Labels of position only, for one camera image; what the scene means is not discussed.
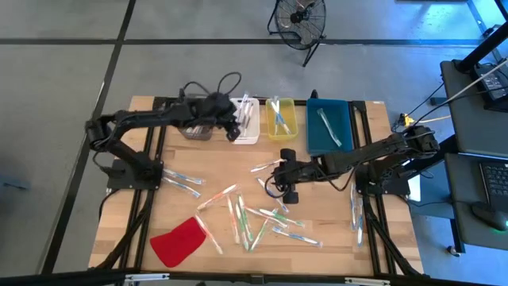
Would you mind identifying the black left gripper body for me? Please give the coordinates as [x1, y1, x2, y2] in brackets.
[193, 91, 243, 142]

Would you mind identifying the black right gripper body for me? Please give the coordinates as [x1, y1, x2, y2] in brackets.
[273, 148, 326, 205]

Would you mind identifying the grey transparent plastic bin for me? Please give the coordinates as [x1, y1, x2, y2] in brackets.
[177, 95, 215, 141]

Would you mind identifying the yellow plastic bin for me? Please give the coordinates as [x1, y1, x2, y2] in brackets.
[265, 98, 298, 142]

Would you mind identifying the white plastic bin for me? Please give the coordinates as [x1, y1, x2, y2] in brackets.
[229, 97, 261, 145]

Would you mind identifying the teal plastic bin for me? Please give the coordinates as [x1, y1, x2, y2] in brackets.
[306, 98, 354, 157]

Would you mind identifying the white paper sheet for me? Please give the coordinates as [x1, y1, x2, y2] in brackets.
[407, 174, 421, 203]

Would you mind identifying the black floor fan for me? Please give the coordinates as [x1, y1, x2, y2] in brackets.
[266, 0, 327, 68]

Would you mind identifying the red cloth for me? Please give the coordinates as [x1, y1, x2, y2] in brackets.
[149, 216, 207, 269]

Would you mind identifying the grey desk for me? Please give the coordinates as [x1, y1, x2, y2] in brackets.
[439, 58, 508, 255]

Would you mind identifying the black computer mouse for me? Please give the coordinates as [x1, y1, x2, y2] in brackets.
[471, 201, 508, 233]

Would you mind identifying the black power adapter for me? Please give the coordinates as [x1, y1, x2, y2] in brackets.
[473, 62, 508, 112]

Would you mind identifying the black desk pole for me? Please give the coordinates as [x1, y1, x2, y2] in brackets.
[454, 17, 508, 73]

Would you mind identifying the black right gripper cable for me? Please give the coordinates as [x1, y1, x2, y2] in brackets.
[264, 174, 291, 199]

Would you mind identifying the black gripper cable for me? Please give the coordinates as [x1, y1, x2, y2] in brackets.
[264, 174, 291, 199]
[180, 71, 243, 104]

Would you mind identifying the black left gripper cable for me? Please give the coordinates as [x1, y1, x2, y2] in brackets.
[180, 71, 243, 104]

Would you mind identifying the yellow cable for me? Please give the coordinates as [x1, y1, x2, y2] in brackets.
[398, 113, 453, 127]

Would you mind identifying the silver frame bracket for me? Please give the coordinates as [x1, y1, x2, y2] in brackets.
[124, 272, 171, 284]
[344, 276, 392, 286]

